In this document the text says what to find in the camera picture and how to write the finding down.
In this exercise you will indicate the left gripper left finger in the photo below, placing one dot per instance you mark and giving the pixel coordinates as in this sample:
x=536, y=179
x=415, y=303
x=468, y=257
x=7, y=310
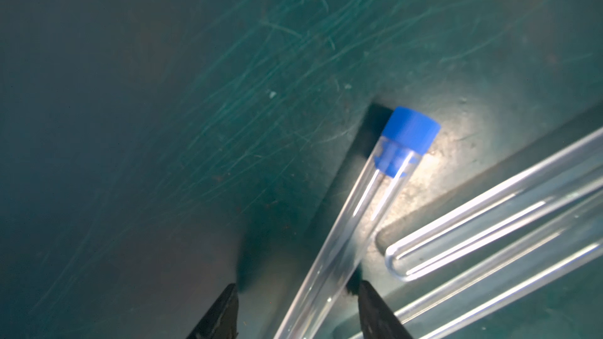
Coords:
x=220, y=321

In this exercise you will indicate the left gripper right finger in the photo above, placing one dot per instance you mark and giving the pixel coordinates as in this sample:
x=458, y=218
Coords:
x=376, y=318

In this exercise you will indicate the test tube horizontal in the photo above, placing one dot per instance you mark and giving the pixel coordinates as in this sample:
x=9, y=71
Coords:
x=406, y=137

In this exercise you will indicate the test tube middle lower diagonal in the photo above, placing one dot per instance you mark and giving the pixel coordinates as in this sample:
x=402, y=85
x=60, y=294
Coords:
x=555, y=249

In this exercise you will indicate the test tube diagonal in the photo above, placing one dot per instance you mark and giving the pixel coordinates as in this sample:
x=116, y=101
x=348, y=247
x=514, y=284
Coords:
x=553, y=183
x=555, y=249

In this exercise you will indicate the test tube middle upper diagonal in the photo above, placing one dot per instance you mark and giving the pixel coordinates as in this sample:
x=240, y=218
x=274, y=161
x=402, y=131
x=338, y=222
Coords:
x=553, y=183

